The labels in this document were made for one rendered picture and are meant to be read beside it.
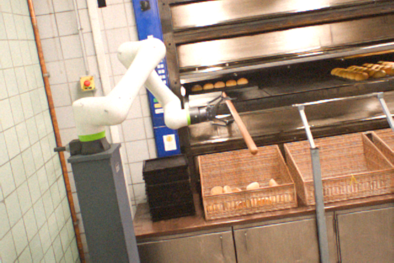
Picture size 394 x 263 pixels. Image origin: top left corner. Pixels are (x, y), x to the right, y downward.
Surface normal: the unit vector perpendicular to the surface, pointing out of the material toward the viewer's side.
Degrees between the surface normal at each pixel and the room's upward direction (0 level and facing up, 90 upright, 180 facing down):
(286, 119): 70
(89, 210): 90
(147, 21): 90
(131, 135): 90
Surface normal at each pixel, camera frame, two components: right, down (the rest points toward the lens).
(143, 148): 0.02, 0.17
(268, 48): -0.03, -0.17
